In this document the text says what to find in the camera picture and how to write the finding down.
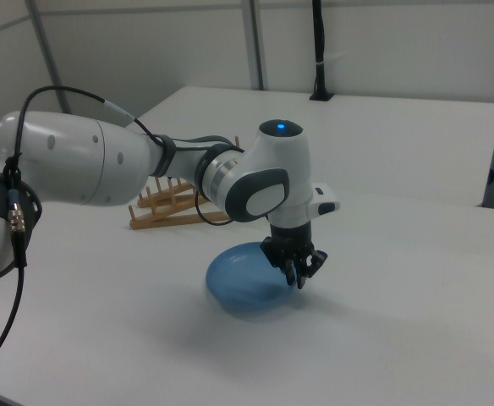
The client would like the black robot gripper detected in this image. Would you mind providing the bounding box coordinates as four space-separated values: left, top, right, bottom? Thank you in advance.
260 225 328 291

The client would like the blue round plate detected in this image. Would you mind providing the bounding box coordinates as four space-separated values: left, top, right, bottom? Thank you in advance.
204 239 305 319

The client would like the wooden peg plate rack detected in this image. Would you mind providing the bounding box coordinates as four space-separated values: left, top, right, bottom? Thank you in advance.
127 134 242 232

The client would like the black pole stand with band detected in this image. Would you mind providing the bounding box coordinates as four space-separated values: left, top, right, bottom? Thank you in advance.
309 0 336 102

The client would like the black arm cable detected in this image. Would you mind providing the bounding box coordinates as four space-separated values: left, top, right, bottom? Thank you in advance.
0 85 248 377

